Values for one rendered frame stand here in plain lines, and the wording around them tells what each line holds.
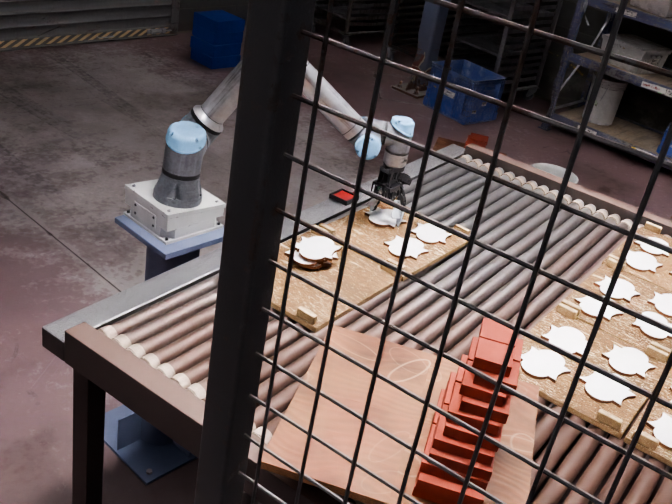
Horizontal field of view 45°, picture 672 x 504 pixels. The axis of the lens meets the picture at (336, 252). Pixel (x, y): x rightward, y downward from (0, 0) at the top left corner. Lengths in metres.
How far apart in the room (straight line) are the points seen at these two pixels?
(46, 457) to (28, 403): 0.30
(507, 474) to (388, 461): 0.24
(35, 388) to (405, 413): 1.91
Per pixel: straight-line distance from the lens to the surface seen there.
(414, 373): 1.87
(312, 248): 2.38
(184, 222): 2.55
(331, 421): 1.69
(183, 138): 2.48
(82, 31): 7.31
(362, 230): 2.64
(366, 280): 2.37
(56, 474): 3.02
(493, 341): 1.55
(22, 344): 3.58
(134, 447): 3.09
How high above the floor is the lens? 2.14
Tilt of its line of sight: 29 degrees down
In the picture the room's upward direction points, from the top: 11 degrees clockwise
